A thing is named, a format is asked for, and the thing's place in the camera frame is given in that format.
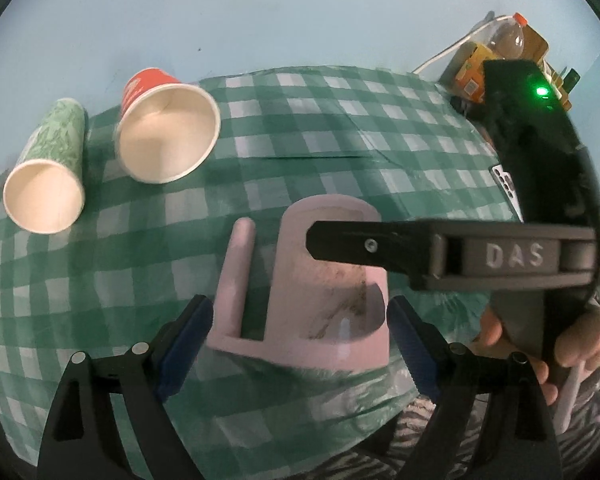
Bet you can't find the pink plastic mug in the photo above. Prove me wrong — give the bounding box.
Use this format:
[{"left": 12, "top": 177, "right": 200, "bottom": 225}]
[{"left": 207, "top": 194, "right": 389, "bottom": 372}]

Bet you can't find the green patterned paper cup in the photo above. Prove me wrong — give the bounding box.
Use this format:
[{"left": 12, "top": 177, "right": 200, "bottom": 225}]
[{"left": 3, "top": 98, "right": 87, "bottom": 235}]

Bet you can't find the red paper cup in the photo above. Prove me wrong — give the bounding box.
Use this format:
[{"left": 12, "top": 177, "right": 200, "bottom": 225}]
[{"left": 114, "top": 67, "right": 221, "bottom": 184}]

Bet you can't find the person's right hand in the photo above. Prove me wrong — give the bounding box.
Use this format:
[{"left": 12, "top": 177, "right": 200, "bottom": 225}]
[{"left": 470, "top": 304, "right": 600, "bottom": 386}]

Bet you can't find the zebra pattern cloth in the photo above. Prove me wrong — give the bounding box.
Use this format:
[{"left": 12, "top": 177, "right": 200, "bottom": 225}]
[{"left": 299, "top": 284, "right": 600, "bottom": 480}]

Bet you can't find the white smartphone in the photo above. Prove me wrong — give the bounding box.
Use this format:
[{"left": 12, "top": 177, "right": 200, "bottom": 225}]
[{"left": 490, "top": 165, "right": 524, "bottom": 222}]

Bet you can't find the green checkered tablecloth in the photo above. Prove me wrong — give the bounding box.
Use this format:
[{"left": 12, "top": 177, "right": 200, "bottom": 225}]
[{"left": 0, "top": 64, "right": 524, "bottom": 480}]

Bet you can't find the wooden organizer box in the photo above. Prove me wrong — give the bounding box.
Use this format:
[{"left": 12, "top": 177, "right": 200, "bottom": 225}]
[{"left": 521, "top": 25, "right": 572, "bottom": 112}]

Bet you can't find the amber drink bottle orange cap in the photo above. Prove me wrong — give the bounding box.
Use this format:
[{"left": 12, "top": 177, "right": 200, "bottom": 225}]
[{"left": 488, "top": 13, "right": 528, "bottom": 60}]

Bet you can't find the white cable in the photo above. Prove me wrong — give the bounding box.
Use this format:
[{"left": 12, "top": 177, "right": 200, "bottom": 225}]
[{"left": 410, "top": 8, "right": 496, "bottom": 75}]

